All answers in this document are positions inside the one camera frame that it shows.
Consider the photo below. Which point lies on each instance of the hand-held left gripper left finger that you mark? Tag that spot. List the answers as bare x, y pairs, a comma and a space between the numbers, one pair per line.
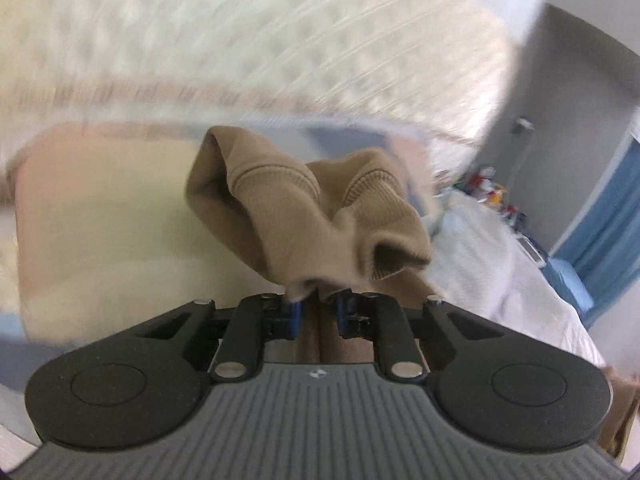
295, 320

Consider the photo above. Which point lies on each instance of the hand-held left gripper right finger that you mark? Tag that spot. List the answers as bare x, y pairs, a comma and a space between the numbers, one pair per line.
342, 317

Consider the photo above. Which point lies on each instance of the brown hoodie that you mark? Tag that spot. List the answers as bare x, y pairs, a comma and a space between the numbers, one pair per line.
300, 220

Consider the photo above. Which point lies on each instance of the pale dotted duvet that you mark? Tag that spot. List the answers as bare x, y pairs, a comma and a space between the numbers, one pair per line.
490, 270

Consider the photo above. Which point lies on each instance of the cluster of toiletry bottles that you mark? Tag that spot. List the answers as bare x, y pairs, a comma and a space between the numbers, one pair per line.
487, 190

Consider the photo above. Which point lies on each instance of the patchwork pillow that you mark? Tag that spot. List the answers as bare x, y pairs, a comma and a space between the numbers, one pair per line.
100, 210

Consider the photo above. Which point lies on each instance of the blue covered chair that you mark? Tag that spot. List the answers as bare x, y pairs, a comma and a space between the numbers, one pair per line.
567, 282

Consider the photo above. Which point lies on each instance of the blue curtain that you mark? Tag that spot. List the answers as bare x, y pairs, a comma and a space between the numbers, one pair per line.
605, 220

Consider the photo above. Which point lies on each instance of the cream quilted headboard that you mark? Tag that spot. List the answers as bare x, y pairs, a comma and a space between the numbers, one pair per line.
250, 35

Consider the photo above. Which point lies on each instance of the white wall charger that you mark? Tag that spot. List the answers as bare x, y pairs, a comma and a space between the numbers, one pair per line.
524, 125

